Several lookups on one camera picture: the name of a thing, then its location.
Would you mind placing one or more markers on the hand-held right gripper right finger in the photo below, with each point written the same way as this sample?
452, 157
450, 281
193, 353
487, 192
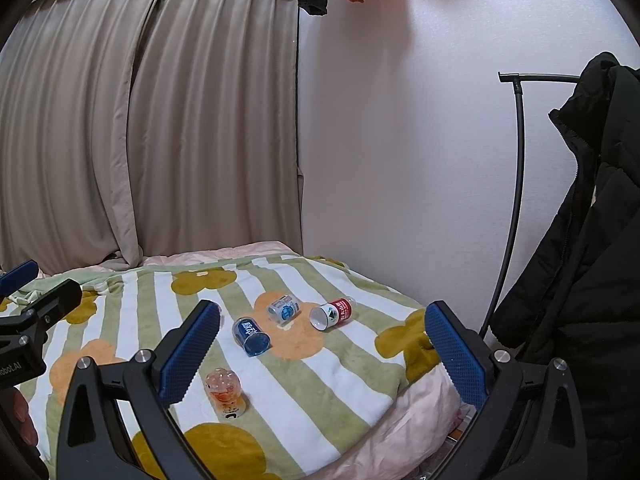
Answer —
457, 355

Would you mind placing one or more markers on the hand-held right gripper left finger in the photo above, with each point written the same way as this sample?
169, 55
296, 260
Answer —
189, 352

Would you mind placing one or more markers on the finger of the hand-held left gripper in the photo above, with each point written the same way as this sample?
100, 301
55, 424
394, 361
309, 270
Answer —
52, 302
17, 276

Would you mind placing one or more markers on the person's left hand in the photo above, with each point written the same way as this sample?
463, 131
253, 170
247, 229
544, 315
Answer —
21, 412

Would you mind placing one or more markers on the orange clear bottle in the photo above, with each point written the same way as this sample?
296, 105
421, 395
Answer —
227, 395

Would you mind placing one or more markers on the clear bottle, blue label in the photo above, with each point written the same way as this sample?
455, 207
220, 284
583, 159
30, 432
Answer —
284, 308

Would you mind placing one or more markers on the striped floral blanket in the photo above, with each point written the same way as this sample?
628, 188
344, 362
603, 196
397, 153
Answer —
310, 385

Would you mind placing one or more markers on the red and white bottle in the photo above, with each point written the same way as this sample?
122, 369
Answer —
334, 314

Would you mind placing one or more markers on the black padded jacket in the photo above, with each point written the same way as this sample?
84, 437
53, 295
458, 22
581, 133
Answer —
580, 270

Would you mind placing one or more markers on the beige curtain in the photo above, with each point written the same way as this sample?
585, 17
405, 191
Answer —
150, 135

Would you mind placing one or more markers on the black clothes rack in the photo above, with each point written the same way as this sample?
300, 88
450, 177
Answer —
520, 160

